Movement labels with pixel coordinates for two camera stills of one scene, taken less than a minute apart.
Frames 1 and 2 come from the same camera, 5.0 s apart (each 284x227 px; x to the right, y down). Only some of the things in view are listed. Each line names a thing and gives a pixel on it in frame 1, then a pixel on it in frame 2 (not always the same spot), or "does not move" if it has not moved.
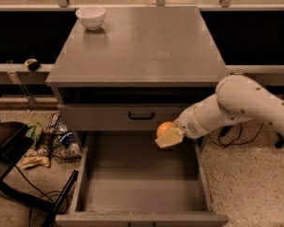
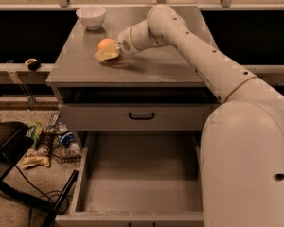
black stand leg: [61, 199] does not move
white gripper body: [187, 122] -> [125, 43]
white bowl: [91, 17] does not move
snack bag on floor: [34, 160] does not move
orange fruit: [164, 127] -> [106, 42]
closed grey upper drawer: [118, 116] does not move
